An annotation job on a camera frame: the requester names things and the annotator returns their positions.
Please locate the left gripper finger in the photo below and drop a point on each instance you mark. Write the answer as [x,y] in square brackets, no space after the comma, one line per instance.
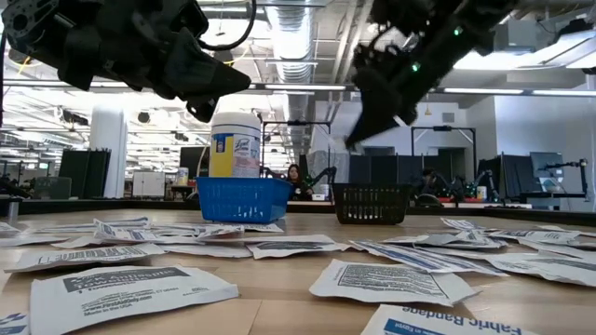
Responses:
[204,111]
[200,74]

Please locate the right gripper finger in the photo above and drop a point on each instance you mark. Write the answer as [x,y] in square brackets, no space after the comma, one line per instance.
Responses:
[410,114]
[379,102]

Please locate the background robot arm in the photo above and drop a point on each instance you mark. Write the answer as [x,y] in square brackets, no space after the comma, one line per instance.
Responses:
[321,177]

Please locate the white first aid packet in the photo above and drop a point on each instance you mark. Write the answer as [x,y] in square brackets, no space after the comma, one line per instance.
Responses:
[172,229]
[461,224]
[9,228]

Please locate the disinfecting wipes canister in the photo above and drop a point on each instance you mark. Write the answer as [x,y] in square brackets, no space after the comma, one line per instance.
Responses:
[235,149]

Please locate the dark computer monitor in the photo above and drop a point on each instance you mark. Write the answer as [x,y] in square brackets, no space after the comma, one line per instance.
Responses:
[193,162]

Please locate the black curtain partition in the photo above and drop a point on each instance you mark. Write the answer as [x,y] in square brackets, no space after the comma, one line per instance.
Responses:
[386,167]

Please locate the black ceiling speaker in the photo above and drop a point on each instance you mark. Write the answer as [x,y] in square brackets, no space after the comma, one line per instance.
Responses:
[143,117]

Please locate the small yellow white canister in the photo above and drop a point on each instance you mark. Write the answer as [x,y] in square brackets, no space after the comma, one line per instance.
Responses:
[182,177]

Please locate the person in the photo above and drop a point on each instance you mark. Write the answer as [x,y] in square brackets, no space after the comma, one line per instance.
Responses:
[430,181]
[294,179]

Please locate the linear ceiling light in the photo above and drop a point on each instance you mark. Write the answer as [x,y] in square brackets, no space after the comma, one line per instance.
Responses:
[305,87]
[32,83]
[563,92]
[484,91]

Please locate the black dome-shaped object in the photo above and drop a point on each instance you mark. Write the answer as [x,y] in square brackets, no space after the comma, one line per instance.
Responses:
[428,201]

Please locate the white cabinet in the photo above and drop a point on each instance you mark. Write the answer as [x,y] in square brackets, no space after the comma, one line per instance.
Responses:
[148,183]

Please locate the black ceiling projector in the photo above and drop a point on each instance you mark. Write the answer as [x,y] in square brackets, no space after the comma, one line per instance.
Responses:
[74,117]

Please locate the blue plastic basket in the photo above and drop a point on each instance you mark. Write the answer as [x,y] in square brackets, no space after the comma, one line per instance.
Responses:
[242,200]

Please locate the grey ceiling air unit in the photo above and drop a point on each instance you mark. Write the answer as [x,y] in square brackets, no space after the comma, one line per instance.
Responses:
[517,35]

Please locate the black plastic basket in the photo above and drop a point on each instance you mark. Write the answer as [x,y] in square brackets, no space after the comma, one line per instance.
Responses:
[372,205]

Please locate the white cup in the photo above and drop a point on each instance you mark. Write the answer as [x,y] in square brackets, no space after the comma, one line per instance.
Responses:
[324,190]

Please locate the white building pillar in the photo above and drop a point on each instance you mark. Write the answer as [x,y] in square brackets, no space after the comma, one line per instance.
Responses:
[108,153]

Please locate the black partition panel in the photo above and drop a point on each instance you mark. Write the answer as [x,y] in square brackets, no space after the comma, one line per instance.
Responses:
[507,174]
[84,173]

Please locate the grey computer monitor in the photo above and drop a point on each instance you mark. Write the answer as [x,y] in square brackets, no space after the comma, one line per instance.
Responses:
[547,165]

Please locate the grey wall vent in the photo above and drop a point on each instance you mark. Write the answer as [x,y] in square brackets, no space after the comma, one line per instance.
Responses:
[448,117]

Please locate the silver air duct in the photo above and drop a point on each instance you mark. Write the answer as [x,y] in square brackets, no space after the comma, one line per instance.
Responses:
[293,46]

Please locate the black camera boom stand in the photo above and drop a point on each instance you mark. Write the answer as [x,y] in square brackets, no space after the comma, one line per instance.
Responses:
[563,164]

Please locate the short metal post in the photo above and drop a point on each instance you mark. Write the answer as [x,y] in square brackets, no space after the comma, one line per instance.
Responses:
[13,211]

